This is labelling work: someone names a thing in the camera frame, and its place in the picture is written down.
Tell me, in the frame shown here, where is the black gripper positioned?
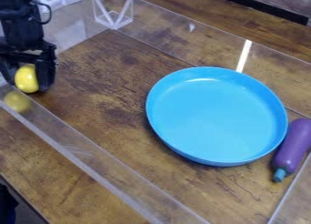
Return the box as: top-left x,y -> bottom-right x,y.
0,40 -> 57,92

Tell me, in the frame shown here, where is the yellow lemon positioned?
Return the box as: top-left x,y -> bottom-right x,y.
15,65 -> 39,93

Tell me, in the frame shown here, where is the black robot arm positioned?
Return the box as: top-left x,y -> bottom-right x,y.
0,0 -> 57,92

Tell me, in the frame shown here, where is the blue round tray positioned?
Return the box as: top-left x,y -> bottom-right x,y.
145,66 -> 288,167

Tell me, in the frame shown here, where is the black bar on background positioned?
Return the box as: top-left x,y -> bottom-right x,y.
227,0 -> 308,25

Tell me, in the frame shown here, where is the purple toy eggplant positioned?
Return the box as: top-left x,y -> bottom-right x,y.
272,118 -> 311,182

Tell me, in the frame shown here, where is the clear acrylic enclosure wall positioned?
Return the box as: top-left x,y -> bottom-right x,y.
0,0 -> 311,224

